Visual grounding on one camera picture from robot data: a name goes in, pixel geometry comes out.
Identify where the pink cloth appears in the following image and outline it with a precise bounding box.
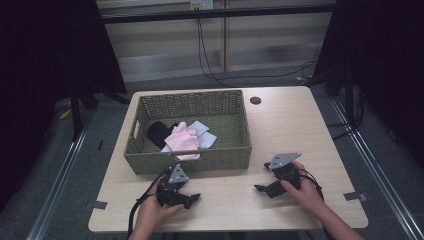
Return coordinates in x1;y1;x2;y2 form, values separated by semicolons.
163;121;202;161

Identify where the green woven basket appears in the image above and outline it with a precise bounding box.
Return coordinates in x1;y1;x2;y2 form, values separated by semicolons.
123;89;253;176

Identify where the white wall socket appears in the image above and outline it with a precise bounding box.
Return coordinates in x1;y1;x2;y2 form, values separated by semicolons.
189;0;215;11

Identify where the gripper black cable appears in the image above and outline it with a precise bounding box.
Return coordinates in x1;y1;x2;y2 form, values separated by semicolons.
296;167;325;202
126;169;172;240

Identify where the black metal stand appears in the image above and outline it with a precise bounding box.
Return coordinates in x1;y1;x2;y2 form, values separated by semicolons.
67;74;101;142

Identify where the person's left hand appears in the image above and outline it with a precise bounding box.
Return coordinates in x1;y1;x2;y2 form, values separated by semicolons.
134;181;186;236

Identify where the black horizontal bar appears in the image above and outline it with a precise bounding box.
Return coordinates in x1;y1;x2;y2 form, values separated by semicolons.
99;3;337;25

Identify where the black wall cable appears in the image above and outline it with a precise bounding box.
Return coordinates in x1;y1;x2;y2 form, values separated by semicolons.
195;17;319;89

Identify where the pale blue cloth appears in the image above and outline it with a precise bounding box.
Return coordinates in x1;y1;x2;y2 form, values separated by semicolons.
160;120;218;154

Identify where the person's right hand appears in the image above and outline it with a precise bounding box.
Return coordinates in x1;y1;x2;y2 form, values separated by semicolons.
279;160;327;218

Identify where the black floor cable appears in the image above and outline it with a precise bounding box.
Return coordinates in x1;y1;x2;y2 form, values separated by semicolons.
326;94;365;140

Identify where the black curtain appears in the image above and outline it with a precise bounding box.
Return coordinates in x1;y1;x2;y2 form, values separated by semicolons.
312;0;424;169
0;0;128;213

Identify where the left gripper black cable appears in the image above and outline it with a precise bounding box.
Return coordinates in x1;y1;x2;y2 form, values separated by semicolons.
126;169;172;240

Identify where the metal floor rail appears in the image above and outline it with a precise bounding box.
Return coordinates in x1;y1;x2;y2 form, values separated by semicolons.
329;96;424;240
25;111;96;240

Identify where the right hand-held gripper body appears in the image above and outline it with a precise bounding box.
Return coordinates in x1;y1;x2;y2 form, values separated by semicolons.
267;152;303;198

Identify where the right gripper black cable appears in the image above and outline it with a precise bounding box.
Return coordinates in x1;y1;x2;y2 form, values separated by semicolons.
296;167;325;202

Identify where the black cloth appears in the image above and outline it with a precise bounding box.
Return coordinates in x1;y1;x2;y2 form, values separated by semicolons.
146;120;179;150

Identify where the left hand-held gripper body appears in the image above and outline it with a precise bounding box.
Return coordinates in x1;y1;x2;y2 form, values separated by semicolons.
156;163;195;210

